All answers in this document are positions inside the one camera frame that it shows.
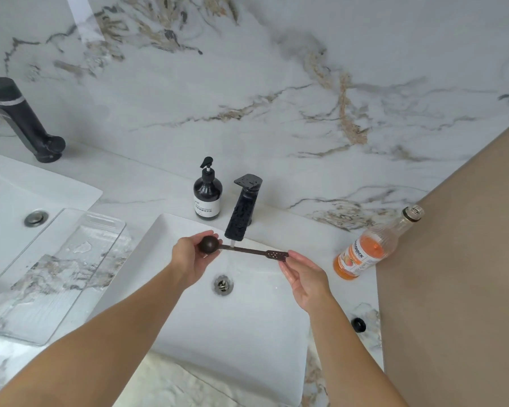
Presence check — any chrome sink drain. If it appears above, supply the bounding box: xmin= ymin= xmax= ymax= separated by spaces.
xmin=213 ymin=274 xmax=234 ymax=296
xmin=24 ymin=210 xmax=50 ymax=228

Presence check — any person's left hand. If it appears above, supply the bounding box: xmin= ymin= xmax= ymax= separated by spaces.
xmin=170 ymin=230 xmax=223 ymax=290

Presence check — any dark brown measuring spoon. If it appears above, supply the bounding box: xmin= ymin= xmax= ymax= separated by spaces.
xmin=198 ymin=235 xmax=290 ymax=262

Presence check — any dark soap pump bottle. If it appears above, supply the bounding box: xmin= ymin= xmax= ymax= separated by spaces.
xmin=193 ymin=157 xmax=223 ymax=221

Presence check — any person's right hand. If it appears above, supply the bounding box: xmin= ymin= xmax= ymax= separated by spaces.
xmin=278 ymin=250 xmax=334 ymax=315

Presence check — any black matte basin faucet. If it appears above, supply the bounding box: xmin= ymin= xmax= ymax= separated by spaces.
xmin=224 ymin=174 xmax=264 ymax=243
xmin=0 ymin=77 xmax=66 ymax=163

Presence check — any person's left forearm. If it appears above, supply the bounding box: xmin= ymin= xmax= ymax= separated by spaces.
xmin=0 ymin=263 xmax=186 ymax=407

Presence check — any white rectangular sink basin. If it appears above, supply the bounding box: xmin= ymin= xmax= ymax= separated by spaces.
xmin=87 ymin=213 xmax=357 ymax=407
xmin=0 ymin=149 xmax=103 ymax=293

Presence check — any person's right forearm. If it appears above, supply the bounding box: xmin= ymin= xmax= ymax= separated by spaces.
xmin=309 ymin=295 xmax=409 ymax=407

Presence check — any glass bottle with orange liquid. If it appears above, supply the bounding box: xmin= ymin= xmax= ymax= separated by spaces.
xmin=333 ymin=205 xmax=426 ymax=281

